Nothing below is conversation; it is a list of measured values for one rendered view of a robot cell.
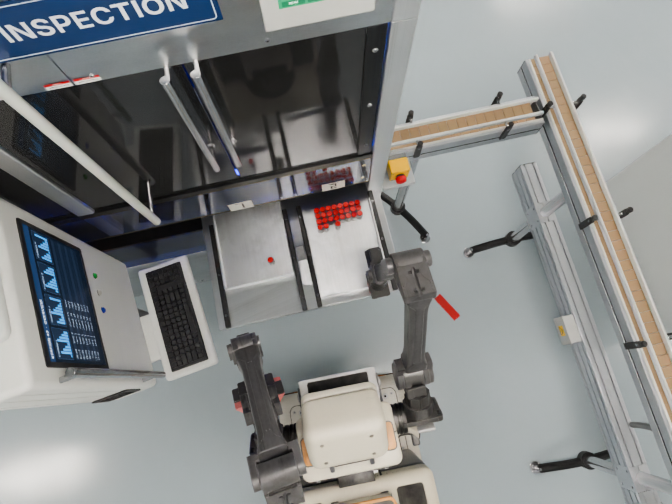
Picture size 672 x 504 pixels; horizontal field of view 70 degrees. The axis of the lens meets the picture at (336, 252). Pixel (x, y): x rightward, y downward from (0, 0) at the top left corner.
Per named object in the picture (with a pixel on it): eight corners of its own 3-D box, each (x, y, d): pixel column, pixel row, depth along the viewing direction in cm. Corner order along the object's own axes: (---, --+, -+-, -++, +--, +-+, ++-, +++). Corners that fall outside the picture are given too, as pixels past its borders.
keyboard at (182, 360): (145, 273, 187) (143, 272, 185) (180, 261, 188) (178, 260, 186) (172, 372, 177) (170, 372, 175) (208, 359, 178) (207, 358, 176)
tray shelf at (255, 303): (200, 211, 188) (199, 209, 186) (373, 173, 191) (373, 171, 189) (220, 330, 175) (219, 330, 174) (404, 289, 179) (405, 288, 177)
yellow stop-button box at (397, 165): (384, 164, 181) (386, 155, 174) (403, 160, 181) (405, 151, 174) (389, 182, 179) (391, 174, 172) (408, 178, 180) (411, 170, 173)
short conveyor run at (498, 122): (375, 172, 193) (378, 154, 178) (366, 138, 197) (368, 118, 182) (537, 137, 196) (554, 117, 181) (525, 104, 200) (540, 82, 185)
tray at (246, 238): (212, 206, 186) (209, 203, 183) (277, 192, 187) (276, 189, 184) (226, 290, 177) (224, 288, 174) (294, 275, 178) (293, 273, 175)
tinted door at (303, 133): (240, 177, 153) (181, 58, 96) (371, 149, 155) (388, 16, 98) (241, 179, 153) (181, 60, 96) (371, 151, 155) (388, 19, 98)
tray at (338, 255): (303, 213, 185) (302, 210, 181) (368, 200, 186) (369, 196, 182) (321, 298, 176) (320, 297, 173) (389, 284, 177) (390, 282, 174)
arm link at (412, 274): (399, 292, 103) (444, 282, 104) (383, 250, 113) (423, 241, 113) (399, 396, 134) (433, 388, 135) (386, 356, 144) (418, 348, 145)
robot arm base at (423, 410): (402, 428, 133) (444, 420, 134) (399, 405, 130) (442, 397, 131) (395, 408, 141) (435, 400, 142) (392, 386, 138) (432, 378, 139)
